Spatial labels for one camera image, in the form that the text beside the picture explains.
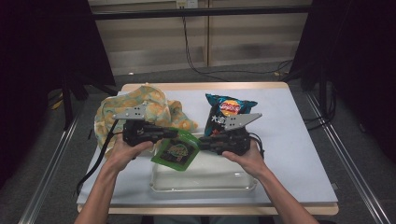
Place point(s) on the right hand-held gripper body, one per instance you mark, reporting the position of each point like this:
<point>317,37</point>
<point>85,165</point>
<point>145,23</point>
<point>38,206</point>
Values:
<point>235,140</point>

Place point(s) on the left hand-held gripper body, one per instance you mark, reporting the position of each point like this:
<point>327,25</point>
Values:
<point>137,132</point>

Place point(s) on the green seaweed snack packet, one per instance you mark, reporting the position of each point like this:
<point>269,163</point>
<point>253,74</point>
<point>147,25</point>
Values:
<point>177,152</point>

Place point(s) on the orange patterned cloth bag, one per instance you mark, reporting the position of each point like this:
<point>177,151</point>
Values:
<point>130,109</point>

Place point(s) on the white plastic tray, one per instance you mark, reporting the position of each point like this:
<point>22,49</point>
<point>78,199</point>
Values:
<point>202,177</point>

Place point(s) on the blue potato chip bag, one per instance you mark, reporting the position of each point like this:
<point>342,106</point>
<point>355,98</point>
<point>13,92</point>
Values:
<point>222,109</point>

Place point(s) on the person's left hand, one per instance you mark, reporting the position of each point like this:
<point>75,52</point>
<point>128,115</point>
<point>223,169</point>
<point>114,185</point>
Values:
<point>127,154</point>

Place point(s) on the person's right hand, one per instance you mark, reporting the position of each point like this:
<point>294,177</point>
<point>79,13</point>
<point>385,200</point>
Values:
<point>249,161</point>

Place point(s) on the black metal stand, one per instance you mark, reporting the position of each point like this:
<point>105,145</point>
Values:
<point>67,105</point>

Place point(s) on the black curtain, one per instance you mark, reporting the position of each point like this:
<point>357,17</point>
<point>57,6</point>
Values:
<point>40,62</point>
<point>361,62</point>

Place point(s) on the black horizontal bar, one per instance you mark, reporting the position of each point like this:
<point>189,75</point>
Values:
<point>202,13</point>

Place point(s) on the metal floor rail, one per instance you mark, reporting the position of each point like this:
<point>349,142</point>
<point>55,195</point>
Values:
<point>348,161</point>
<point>46,177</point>

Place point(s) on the white wall socket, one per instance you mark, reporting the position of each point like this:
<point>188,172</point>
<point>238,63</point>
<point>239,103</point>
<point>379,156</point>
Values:
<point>186,3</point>

